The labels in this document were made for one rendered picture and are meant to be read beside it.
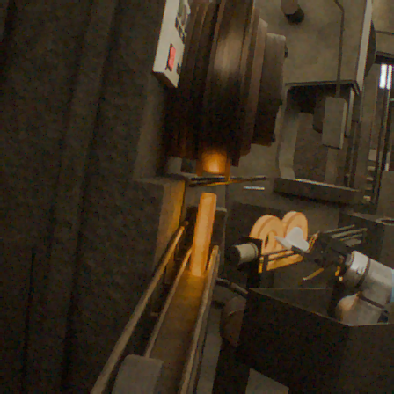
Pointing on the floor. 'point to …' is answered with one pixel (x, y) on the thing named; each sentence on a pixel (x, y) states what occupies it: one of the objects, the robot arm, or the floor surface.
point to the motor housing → (233, 318)
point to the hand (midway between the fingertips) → (277, 241)
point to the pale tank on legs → (382, 14)
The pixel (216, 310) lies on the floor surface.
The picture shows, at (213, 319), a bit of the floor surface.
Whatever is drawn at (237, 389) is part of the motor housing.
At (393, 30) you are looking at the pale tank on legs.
